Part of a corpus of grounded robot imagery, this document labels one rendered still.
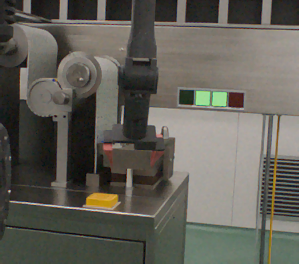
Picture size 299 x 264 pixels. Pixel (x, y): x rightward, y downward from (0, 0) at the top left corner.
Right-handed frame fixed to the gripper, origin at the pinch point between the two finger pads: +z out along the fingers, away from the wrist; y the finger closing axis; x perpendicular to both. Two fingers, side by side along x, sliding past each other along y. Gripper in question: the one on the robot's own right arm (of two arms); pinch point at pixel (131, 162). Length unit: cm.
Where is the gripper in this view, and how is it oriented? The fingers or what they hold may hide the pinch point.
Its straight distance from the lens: 127.2
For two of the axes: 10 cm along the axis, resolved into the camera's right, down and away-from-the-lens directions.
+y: -9.9, -0.3, -1.0
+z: -0.9, 8.0, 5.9
